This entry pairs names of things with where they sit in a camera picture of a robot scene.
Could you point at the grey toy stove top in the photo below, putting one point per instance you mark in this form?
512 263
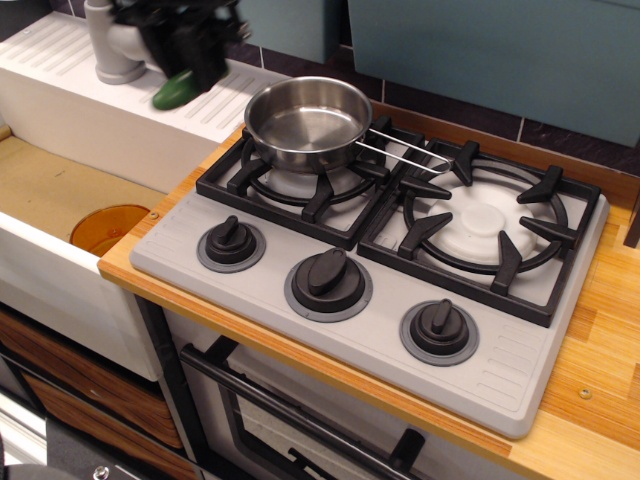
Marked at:
500 386

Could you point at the black burner grate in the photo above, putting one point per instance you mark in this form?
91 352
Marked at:
515 238
335 207

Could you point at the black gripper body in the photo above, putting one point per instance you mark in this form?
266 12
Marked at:
160 20

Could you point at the stainless steel pan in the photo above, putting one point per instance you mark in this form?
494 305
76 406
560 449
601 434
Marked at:
312 124

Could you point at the white toy sink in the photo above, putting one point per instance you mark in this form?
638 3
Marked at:
71 145

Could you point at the grey toy faucet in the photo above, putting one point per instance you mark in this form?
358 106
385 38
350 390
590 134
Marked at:
121 55

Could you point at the black stove knob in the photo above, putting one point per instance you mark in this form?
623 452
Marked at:
231 246
439 333
328 287

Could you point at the black left stove knob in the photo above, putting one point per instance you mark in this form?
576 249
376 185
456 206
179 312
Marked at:
231 246

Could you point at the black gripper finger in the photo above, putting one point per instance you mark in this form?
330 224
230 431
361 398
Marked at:
168 46
206 57

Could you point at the black right stove knob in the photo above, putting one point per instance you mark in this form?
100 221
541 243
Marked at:
439 333

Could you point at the black left burner grate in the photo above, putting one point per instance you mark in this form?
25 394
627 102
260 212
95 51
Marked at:
335 207

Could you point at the green toy pickle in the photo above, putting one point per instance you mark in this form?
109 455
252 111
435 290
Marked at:
176 92

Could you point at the orange plastic bowl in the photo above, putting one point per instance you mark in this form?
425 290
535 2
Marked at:
99 231

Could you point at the black right burner grate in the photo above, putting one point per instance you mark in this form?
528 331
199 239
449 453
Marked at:
515 238

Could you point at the black middle stove knob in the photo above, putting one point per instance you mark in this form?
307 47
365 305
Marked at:
328 287

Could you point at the wooden drawer front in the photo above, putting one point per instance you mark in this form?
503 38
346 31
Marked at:
118 409

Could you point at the toy oven door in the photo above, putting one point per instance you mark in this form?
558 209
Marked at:
278 423

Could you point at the black oven door handle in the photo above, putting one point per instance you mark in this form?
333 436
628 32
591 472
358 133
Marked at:
213 364

